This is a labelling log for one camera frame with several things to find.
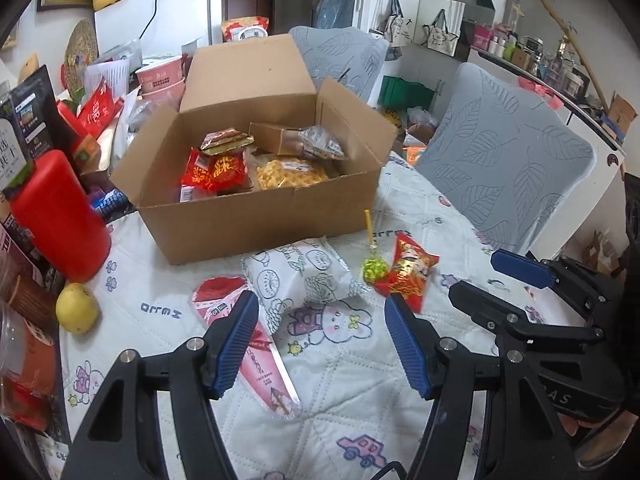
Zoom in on red white snack bag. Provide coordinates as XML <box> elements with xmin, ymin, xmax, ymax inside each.
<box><xmin>221</xmin><ymin>16</ymin><xmax>271</xmax><ymax>43</ymax></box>

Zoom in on yellow lemon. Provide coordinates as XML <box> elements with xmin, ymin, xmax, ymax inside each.
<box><xmin>55</xmin><ymin>282</ymin><xmax>100</xmax><ymax>335</ymax></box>

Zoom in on row of cosmetic bottles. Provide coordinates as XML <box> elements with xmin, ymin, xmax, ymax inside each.
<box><xmin>470</xmin><ymin>22</ymin><xmax>608</xmax><ymax>111</ymax></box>

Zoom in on black cereal pouch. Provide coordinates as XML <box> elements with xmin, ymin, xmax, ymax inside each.
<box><xmin>10</xmin><ymin>65</ymin><xmax>76</xmax><ymax>161</ymax></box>

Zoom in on red plastic canister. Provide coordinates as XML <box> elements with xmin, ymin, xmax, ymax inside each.
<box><xmin>10</xmin><ymin>150</ymin><xmax>112</xmax><ymax>283</ymax></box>

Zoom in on bamboo stalk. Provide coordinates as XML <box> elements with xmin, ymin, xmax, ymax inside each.
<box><xmin>515</xmin><ymin>0</ymin><xmax>611</xmax><ymax>111</ymax></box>

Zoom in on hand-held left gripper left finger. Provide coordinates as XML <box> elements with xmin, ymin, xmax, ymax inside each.
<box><xmin>60</xmin><ymin>290</ymin><xmax>261</xmax><ymax>480</ymax></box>

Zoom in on brown paper bag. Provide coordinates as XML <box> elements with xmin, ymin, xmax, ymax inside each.
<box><xmin>20</xmin><ymin>52</ymin><xmax>41</xmax><ymax>83</ymax></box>

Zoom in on grey leaf pattern chair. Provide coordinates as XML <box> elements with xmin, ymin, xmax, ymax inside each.
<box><xmin>289</xmin><ymin>25</ymin><xmax>390</xmax><ymax>106</ymax></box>
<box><xmin>415</xmin><ymin>62</ymin><xmax>598</xmax><ymax>256</ymax></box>

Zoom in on white refrigerator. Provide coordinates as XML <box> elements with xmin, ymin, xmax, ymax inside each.
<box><xmin>94</xmin><ymin>0</ymin><xmax>223</xmax><ymax>53</ymax></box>

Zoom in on printed paper sheet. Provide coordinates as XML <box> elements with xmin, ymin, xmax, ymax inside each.
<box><xmin>84</xmin><ymin>57</ymin><xmax>131</xmax><ymax>98</ymax></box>

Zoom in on red stand-up pouch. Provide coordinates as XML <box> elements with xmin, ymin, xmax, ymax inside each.
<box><xmin>77</xmin><ymin>77</ymin><xmax>123</xmax><ymax>136</ymax></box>

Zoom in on round woven mat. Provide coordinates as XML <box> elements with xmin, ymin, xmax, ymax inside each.
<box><xmin>62</xmin><ymin>19</ymin><xmax>98</xmax><ymax>101</ymax></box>

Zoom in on white printed bread packet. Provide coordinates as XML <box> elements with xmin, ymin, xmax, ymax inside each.
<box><xmin>241</xmin><ymin>237</ymin><xmax>368</xmax><ymax>336</ymax></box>

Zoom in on blue packet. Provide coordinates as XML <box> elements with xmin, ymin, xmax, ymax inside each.
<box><xmin>92</xmin><ymin>190</ymin><xmax>131</xmax><ymax>216</ymax></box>

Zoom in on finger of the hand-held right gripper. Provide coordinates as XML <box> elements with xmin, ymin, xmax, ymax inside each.
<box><xmin>448</xmin><ymin>281</ymin><xmax>605</xmax><ymax>348</ymax></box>
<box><xmin>491</xmin><ymin>249</ymin><xmax>613</xmax><ymax>311</ymax></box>

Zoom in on pink ribbon bow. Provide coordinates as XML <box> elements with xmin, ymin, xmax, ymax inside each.
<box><xmin>520</xmin><ymin>77</ymin><xmax>563</xmax><ymax>111</ymax></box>

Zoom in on green lollipop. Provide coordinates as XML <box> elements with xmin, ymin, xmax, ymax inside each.
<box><xmin>361</xmin><ymin>209</ymin><xmax>388</xmax><ymax>283</ymax></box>

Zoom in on red orange carton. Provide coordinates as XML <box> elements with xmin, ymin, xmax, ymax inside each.
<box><xmin>57</xmin><ymin>100</ymin><xmax>101</xmax><ymax>163</ymax></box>

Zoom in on green plastic crate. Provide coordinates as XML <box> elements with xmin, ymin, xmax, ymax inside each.
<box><xmin>379</xmin><ymin>76</ymin><xmax>435</xmax><ymax>113</ymax></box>

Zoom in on gold dark snack packet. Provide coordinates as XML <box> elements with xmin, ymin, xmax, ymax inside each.
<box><xmin>200</xmin><ymin>130</ymin><xmax>255</xmax><ymax>156</ymax></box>

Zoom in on canvas tote bag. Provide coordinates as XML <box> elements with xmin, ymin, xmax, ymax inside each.
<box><xmin>382</xmin><ymin>0</ymin><xmax>416</xmax><ymax>46</ymax></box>

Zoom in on black power cable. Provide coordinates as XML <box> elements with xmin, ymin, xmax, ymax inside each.
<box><xmin>139</xmin><ymin>0</ymin><xmax>166</xmax><ymax>41</ymax></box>

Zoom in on red gold candy packet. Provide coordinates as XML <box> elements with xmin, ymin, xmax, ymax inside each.
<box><xmin>372</xmin><ymin>232</ymin><xmax>441</xmax><ymax>313</ymax></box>
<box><xmin>205</xmin><ymin>152</ymin><xmax>249</xmax><ymax>193</ymax></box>

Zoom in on clear packet of yellow snacks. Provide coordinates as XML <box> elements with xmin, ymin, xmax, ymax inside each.
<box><xmin>250</xmin><ymin>155</ymin><xmax>331</xmax><ymax>191</ymax></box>

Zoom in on person's right hand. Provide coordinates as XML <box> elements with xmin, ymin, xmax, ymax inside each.
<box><xmin>562</xmin><ymin>402</ymin><xmax>633</xmax><ymax>471</ymax></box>

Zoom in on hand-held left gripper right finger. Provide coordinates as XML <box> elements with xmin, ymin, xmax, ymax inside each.
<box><xmin>384</xmin><ymin>292</ymin><xmax>573</xmax><ymax>480</ymax></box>

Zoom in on small brown carton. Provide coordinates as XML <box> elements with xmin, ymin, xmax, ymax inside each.
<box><xmin>248</xmin><ymin>121</ymin><xmax>306</xmax><ymax>156</ymax></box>

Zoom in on clear dark snack packet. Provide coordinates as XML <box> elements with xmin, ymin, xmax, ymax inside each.
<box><xmin>300</xmin><ymin>126</ymin><xmax>348</xmax><ymax>161</ymax></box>

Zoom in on brown cardboard box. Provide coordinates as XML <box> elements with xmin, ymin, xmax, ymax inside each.
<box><xmin>110</xmin><ymin>34</ymin><xmax>399</xmax><ymax>266</ymax></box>

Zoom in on pink triangular snack packet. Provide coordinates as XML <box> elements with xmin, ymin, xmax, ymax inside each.
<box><xmin>189</xmin><ymin>276</ymin><xmax>303</xmax><ymax>420</ymax></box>

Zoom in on white cartoon print tablecloth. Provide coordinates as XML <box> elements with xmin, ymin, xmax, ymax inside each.
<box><xmin>57</xmin><ymin>150</ymin><xmax>601</xmax><ymax>480</ymax></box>

